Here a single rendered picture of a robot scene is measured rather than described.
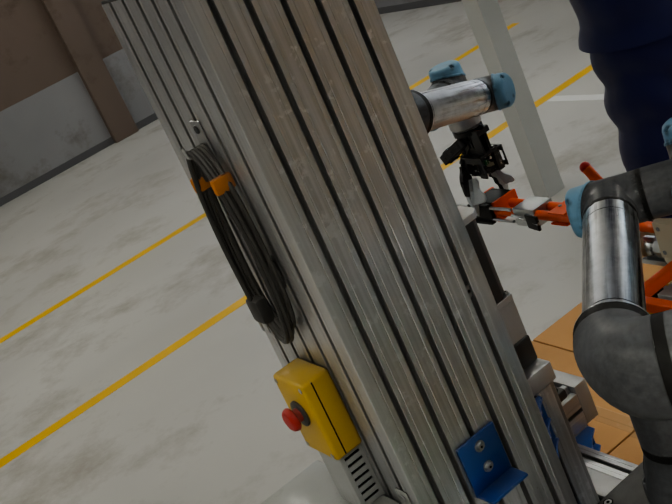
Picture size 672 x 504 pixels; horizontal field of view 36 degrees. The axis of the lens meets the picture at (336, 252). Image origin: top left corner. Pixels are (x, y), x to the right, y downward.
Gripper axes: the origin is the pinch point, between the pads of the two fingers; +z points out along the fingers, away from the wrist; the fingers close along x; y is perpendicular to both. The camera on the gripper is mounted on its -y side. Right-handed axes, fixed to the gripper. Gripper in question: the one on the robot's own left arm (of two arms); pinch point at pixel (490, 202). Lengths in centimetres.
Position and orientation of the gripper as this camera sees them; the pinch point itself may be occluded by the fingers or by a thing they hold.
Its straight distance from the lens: 248.8
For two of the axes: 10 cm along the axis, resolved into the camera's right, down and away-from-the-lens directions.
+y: 5.4, 1.1, -8.4
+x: 7.5, -5.2, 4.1
